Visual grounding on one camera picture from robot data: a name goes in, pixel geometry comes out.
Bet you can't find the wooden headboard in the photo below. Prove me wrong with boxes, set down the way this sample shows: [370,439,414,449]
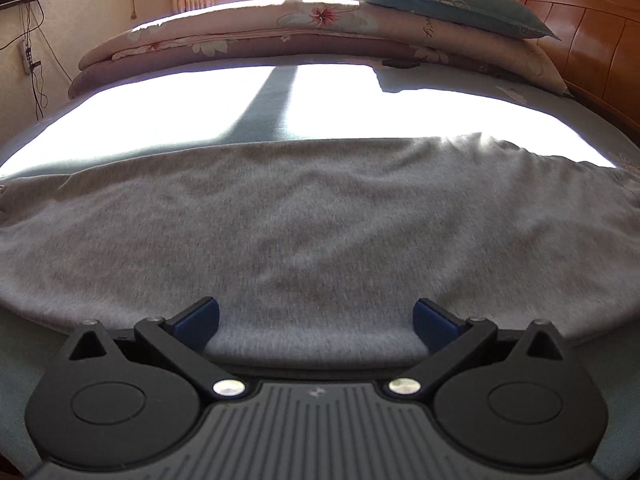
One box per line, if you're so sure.
[517,0,640,136]

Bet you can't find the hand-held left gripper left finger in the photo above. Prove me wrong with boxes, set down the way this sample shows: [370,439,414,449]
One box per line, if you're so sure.
[66,296,250,402]

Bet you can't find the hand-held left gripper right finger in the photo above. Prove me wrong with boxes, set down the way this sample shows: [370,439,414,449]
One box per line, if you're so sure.
[384,298,567,402]

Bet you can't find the black wall cable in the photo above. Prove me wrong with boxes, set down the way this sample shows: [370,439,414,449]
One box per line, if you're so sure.
[29,57,48,122]
[37,5,72,85]

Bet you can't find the pink floral folded quilt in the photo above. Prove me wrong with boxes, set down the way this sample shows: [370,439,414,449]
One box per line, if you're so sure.
[67,0,571,101]

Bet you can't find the grey drawstring sweatpants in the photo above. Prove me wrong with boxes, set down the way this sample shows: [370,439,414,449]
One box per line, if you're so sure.
[0,132,640,373]

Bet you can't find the blue floral pillow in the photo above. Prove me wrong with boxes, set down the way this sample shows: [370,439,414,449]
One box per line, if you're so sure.
[352,0,562,41]

